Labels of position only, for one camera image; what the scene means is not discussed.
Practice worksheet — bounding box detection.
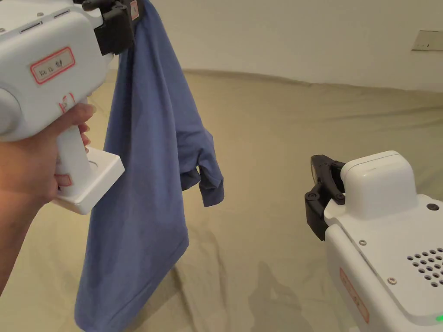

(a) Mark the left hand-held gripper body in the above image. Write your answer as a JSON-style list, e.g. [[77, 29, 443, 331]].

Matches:
[[0, 0, 136, 216]]

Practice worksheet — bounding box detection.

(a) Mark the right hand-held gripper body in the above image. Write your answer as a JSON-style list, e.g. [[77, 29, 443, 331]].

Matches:
[[304, 150, 443, 332]]

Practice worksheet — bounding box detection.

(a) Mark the blue shirt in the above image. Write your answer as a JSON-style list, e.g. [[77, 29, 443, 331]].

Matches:
[[74, 0, 225, 332]]

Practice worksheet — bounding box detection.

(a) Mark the person's left forearm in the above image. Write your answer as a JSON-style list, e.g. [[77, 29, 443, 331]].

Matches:
[[0, 185, 52, 292]]

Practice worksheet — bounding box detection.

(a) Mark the person's left hand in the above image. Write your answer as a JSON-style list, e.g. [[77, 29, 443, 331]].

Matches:
[[0, 103, 96, 209]]

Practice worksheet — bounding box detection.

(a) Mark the bed with beige sheet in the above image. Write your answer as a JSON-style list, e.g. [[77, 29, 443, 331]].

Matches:
[[0, 67, 443, 332]]

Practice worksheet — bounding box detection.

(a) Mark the beige wall socket plate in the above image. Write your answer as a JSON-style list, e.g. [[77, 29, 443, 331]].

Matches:
[[411, 29, 443, 53]]

